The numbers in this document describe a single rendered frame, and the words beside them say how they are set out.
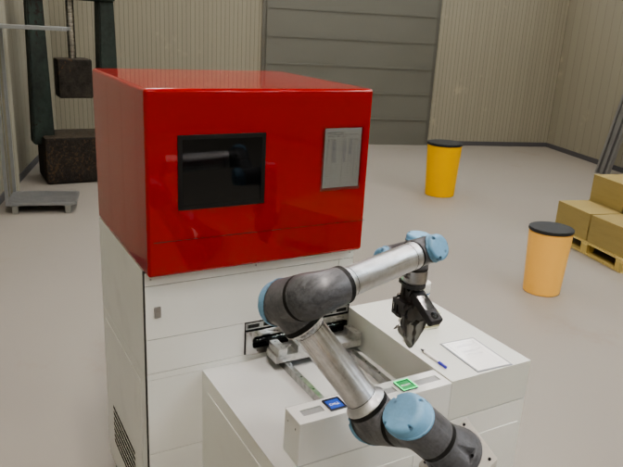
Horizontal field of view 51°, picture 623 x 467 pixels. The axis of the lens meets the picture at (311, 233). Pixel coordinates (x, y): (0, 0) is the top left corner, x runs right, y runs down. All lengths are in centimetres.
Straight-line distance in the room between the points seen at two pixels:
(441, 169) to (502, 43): 485
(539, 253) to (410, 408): 401
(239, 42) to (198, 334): 937
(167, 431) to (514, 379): 124
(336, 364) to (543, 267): 406
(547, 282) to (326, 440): 390
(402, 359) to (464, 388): 26
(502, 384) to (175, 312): 113
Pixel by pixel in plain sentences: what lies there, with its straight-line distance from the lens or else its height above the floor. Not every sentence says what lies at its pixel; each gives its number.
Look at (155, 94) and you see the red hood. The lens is 203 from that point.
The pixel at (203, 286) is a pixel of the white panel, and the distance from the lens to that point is 230.
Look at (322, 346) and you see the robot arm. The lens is 164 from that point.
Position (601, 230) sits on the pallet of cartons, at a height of 30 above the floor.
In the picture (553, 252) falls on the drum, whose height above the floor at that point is 39.
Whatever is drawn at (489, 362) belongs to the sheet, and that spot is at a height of 97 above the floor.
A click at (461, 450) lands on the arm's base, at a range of 174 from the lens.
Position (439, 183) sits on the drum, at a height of 18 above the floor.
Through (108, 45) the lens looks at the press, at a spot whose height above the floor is 165.
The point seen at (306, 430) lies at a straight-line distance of 192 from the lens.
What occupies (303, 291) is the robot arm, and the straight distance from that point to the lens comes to 151.
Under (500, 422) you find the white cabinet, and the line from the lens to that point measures 245.
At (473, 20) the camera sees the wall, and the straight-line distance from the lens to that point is 1258.
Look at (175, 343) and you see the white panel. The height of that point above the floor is 95.
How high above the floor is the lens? 202
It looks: 18 degrees down
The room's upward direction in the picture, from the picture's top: 3 degrees clockwise
